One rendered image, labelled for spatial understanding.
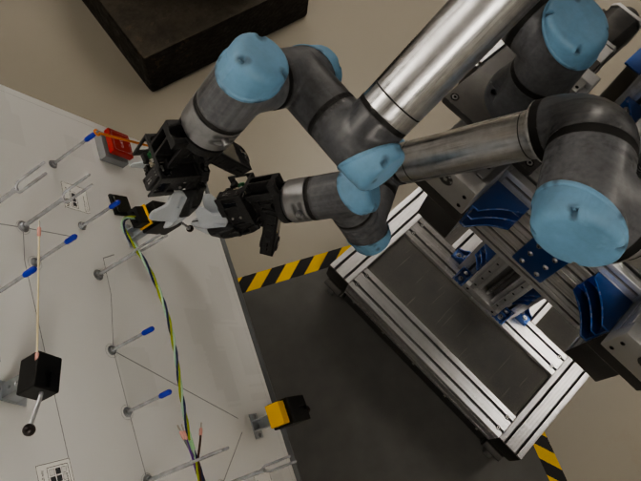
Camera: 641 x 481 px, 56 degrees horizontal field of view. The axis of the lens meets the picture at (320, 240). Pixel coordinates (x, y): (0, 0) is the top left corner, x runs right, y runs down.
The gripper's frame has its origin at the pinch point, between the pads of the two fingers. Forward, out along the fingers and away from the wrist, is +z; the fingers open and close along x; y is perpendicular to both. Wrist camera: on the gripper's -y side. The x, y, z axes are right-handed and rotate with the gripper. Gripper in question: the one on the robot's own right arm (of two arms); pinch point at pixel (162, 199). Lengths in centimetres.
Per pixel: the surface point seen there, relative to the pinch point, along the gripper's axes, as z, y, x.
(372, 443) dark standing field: 83, -92, 59
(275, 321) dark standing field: 94, -81, 8
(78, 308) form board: 7.5, 14.8, 12.4
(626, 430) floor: 39, -166, 91
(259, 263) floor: 95, -85, -14
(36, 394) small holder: -4.0, 26.5, 24.6
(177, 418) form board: 12.9, 3.4, 31.9
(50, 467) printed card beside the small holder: 2.5, 25.6, 32.4
